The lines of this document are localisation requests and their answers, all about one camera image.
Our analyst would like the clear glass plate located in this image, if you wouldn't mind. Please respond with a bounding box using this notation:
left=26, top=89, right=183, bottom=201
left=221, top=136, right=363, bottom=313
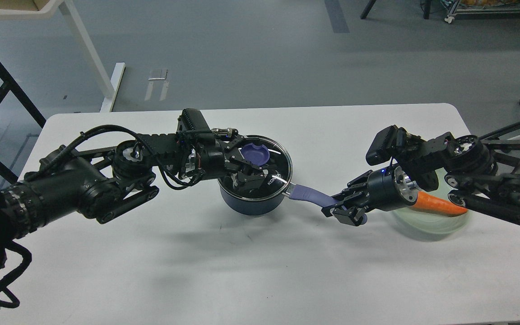
left=391, top=168, right=473, bottom=242

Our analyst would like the metal wheeled cart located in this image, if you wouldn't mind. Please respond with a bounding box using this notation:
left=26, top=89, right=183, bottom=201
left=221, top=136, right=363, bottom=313
left=442, top=0, right=520, bottom=24

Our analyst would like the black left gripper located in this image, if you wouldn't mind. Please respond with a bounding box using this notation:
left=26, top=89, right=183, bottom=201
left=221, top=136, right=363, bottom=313
left=183, top=134, right=269, bottom=189

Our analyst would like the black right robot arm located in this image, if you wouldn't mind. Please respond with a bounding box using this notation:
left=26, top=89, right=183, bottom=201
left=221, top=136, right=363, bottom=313
left=322, top=121, right=520, bottom=226

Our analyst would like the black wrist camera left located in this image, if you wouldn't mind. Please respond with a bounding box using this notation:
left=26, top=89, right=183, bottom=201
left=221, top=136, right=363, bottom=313
left=176, top=108, right=211, bottom=134

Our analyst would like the blue saucepan with handle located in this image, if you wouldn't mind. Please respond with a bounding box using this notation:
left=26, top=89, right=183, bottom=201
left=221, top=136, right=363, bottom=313
left=219, top=175, right=349, bottom=216

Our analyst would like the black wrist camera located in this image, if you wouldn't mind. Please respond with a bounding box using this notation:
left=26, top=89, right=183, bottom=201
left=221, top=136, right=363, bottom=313
left=366, top=125, right=407, bottom=165
left=176, top=108, right=211, bottom=134

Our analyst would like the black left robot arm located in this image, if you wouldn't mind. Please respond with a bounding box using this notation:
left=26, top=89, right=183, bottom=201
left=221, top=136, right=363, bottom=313
left=0, top=124, right=268, bottom=308

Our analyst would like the glass lid with blue knob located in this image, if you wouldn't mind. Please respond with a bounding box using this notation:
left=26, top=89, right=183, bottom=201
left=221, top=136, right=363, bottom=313
left=218, top=135, right=293, bottom=193

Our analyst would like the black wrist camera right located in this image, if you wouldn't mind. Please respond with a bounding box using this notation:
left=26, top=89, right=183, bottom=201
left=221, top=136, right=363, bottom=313
left=366, top=125, right=407, bottom=165

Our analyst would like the white desk frame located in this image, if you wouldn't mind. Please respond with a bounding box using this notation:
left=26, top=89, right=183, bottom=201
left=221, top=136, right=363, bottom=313
left=0, top=0, right=126, bottom=113

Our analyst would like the orange toy carrot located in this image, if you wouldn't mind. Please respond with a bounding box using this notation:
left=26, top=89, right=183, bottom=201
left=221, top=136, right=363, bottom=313
left=410, top=191, right=468, bottom=217

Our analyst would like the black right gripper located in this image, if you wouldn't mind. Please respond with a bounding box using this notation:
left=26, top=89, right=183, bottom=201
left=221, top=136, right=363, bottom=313
left=321, top=165, right=419, bottom=227

